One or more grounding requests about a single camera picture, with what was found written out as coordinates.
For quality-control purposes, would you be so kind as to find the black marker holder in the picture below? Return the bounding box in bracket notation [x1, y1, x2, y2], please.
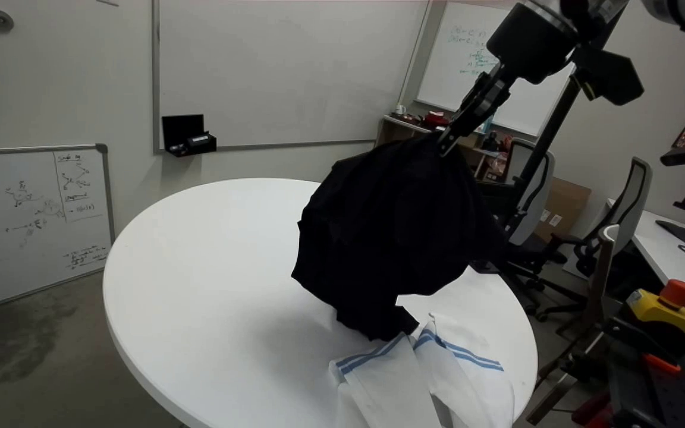
[159, 111, 221, 159]

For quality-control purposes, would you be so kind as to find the white desk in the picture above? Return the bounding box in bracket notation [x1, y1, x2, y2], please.
[631, 210, 685, 319]

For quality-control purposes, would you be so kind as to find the slim grey-backed office chair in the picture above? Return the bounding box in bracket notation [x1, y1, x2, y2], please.
[543, 155, 657, 319]

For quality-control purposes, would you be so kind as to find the grey-backed office chair with wheels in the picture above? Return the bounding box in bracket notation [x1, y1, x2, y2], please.
[481, 140, 591, 322]

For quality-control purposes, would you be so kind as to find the large blank wall whiteboard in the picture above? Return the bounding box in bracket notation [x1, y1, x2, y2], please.
[150, 0, 433, 155]

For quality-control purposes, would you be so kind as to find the black t-shirt with white dots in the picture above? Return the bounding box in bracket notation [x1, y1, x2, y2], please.
[290, 135, 511, 343]

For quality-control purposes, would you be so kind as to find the black metal stand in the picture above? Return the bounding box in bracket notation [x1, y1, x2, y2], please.
[525, 316, 685, 428]

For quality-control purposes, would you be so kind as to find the white cloth with blue stripes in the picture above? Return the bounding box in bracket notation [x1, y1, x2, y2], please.
[327, 319, 516, 428]

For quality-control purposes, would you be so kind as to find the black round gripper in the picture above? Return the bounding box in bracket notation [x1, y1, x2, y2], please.
[435, 0, 581, 153]

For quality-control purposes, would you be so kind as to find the red clamp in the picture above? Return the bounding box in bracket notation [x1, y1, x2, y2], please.
[641, 352, 685, 377]

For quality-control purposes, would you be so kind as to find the large cardboard box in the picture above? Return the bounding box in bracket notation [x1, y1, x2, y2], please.
[533, 177, 592, 247]

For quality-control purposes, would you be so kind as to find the wooden shelf unit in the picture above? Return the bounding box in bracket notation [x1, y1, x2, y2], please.
[379, 115, 519, 188]

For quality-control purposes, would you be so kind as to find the low whiteboard with paper sheets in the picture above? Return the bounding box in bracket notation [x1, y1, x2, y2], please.
[0, 142, 117, 316]

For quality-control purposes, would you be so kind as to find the yellow emergency stop box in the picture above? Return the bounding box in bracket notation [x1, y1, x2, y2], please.
[626, 279, 685, 347]

